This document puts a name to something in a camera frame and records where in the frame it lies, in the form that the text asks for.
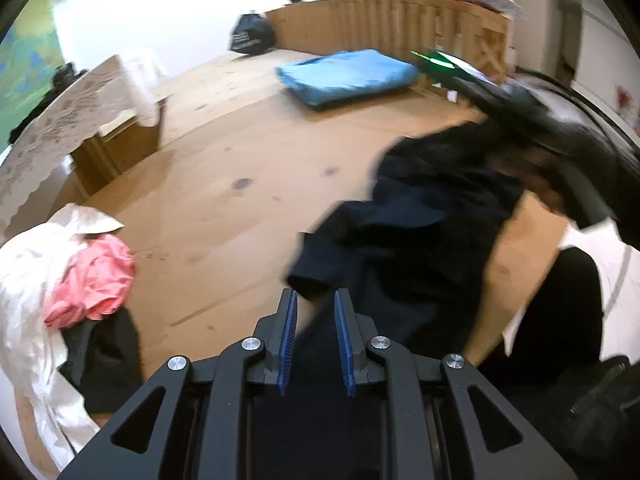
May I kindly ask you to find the dark navy sweatshirt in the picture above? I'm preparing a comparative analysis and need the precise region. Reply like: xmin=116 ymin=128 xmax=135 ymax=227
xmin=286 ymin=120 xmax=523 ymax=358

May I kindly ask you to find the black garment on pile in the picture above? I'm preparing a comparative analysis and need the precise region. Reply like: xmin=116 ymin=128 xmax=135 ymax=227
xmin=58 ymin=307 xmax=144 ymax=414

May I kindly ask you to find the pink garment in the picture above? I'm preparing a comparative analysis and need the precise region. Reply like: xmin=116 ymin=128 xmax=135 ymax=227
xmin=44 ymin=234 xmax=136 ymax=330

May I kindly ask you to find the wooden slatted railing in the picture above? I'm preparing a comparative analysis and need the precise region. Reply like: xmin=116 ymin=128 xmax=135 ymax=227
xmin=266 ymin=0 xmax=509 ymax=82

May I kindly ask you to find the white garment pile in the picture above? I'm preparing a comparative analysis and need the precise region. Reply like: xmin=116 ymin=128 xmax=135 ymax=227
xmin=1 ymin=203 xmax=124 ymax=470

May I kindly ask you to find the folded light blue garment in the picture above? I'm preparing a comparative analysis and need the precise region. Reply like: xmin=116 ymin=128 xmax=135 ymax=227
xmin=276 ymin=49 xmax=419 ymax=107

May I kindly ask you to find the white lace tablecloth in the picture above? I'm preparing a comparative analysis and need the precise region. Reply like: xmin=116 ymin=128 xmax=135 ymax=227
xmin=1 ymin=55 xmax=160 ymax=230

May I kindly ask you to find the black drawstring sports bag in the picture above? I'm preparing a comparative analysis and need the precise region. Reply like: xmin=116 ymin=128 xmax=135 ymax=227
xmin=229 ymin=13 xmax=277 ymax=55

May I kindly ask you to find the green abstract wall painting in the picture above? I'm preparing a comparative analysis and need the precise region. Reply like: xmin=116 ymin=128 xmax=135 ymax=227
xmin=0 ymin=0 xmax=64 ymax=150

